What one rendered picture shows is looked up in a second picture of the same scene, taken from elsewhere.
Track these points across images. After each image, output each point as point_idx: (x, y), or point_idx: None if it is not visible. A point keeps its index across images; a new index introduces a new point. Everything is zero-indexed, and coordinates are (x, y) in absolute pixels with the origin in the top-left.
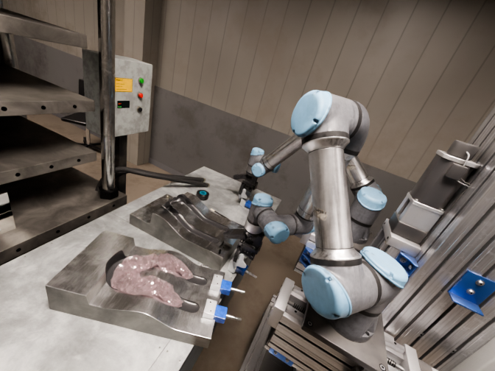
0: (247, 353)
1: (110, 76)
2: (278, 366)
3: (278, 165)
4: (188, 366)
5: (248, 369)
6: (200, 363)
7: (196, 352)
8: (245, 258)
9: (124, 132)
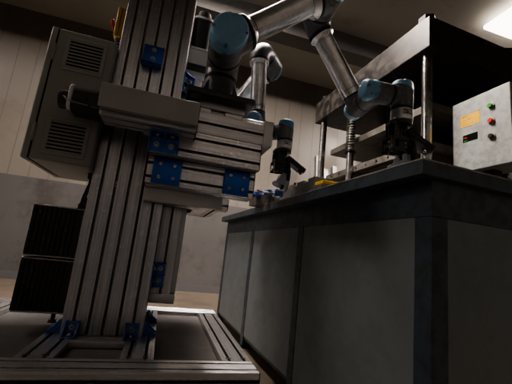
0: (226, 328)
1: (421, 116)
2: (182, 335)
3: (360, 86)
4: (264, 319)
5: (216, 324)
6: (267, 382)
7: (270, 317)
8: (287, 197)
9: (473, 166)
